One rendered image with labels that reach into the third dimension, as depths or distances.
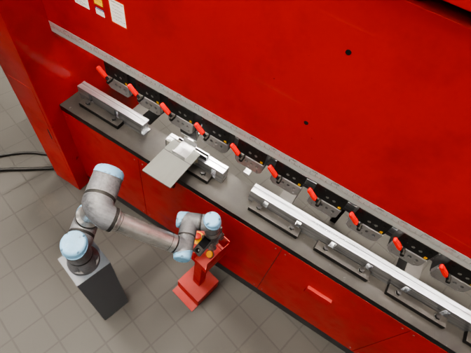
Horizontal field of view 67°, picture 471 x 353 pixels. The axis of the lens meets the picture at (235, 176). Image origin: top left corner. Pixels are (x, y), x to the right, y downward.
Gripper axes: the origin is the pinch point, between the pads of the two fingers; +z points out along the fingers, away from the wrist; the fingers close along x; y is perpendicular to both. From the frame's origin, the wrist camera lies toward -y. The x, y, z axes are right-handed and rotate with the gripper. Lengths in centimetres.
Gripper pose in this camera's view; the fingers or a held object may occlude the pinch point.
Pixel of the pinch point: (208, 248)
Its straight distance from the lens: 184.6
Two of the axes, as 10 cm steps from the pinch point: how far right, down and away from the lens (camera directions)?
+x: -7.2, -6.2, 3.0
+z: -0.7, 5.0, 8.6
